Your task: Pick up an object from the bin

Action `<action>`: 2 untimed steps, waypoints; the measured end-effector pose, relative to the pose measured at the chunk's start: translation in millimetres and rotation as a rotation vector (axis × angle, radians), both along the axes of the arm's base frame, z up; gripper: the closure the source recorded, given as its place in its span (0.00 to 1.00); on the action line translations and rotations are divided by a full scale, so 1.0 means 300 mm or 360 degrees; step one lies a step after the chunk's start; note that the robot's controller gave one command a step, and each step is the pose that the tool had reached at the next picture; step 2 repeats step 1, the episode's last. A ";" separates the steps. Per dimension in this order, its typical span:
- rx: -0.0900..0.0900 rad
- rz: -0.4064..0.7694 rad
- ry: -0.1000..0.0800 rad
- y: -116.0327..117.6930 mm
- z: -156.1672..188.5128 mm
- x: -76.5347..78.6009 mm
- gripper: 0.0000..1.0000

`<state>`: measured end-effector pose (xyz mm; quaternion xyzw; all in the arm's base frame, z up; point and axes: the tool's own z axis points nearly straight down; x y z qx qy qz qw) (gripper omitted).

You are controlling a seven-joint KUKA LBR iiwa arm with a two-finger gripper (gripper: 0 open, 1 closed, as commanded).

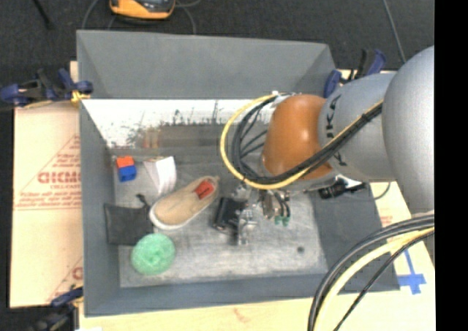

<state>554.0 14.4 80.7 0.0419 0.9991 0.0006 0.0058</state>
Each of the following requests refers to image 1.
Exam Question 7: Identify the orange and blue cube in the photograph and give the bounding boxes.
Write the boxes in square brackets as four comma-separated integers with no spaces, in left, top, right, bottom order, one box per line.
[116,155,138,183]

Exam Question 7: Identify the beige slip-on shoe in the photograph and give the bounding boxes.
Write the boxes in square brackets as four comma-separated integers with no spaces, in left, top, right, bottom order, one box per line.
[148,175,221,231]

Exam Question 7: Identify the black cylinder on white bracket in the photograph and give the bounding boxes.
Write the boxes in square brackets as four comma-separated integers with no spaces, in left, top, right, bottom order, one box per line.
[317,175,367,200]

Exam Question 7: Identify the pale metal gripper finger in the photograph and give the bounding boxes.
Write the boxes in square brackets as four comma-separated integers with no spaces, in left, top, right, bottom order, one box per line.
[234,213,248,247]
[245,209,260,243]

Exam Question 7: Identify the black rectangular box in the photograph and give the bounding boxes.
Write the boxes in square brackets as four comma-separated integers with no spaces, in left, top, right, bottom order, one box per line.
[211,196,245,232]

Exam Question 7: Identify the white folded paper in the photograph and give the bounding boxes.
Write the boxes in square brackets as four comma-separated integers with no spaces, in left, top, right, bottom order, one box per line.
[143,155,178,196]

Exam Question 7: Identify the grey metal bin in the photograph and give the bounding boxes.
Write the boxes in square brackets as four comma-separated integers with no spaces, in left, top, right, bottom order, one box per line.
[75,29,400,318]

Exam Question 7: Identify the brown cardboard board red print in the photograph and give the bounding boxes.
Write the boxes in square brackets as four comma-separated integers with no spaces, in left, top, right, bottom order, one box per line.
[8,102,86,309]

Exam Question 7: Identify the black cloth pouch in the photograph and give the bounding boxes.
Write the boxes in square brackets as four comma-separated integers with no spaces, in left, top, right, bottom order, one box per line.
[103,193,155,247]

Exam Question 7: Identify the green mesh sponge ball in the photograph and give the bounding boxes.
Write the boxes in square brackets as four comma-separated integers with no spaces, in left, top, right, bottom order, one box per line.
[130,232,177,275]

